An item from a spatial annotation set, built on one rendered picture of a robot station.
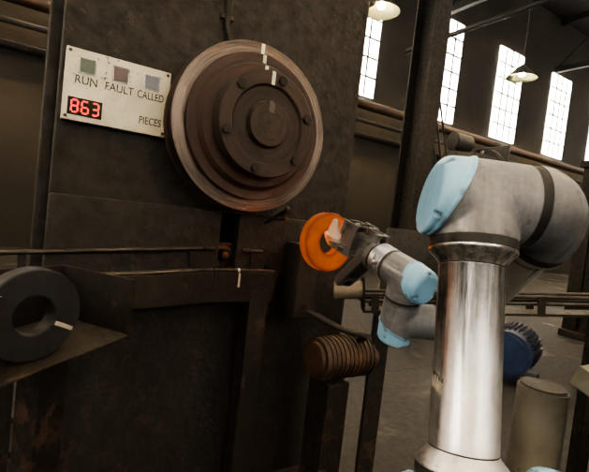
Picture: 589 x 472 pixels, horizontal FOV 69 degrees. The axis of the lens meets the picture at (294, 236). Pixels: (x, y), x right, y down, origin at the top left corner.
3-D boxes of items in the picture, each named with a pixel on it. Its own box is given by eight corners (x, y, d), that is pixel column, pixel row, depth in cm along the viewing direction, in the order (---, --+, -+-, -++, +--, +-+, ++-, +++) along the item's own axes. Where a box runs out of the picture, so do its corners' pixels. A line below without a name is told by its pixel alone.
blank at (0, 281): (-53, 344, 63) (-44, 350, 61) (6, 250, 68) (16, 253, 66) (42, 366, 75) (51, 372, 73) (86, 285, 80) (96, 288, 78)
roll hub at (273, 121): (206, 169, 110) (217, 60, 108) (298, 184, 125) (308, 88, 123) (214, 169, 105) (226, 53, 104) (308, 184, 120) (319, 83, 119)
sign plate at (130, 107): (60, 118, 108) (66, 47, 107) (163, 138, 122) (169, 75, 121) (60, 117, 106) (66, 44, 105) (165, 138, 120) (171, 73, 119)
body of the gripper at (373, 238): (365, 220, 107) (397, 238, 97) (355, 252, 109) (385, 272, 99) (342, 217, 103) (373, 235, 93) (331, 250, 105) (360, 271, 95)
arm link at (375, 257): (397, 281, 96) (370, 280, 92) (384, 272, 100) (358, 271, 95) (408, 251, 94) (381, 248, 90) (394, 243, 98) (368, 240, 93)
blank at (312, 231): (314, 281, 114) (321, 283, 111) (289, 232, 109) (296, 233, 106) (352, 248, 121) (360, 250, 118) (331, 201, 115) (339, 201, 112)
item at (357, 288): (332, 297, 137) (332, 279, 137) (360, 298, 137) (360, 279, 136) (333, 301, 131) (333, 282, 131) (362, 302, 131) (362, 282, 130)
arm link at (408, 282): (407, 312, 84) (417, 272, 81) (373, 287, 93) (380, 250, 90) (435, 306, 87) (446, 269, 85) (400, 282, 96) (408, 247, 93)
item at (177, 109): (155, 200, 114) (173, 22, 112) (302, 217, 139) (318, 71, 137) (162, 201, 108) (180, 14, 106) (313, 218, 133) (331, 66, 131)
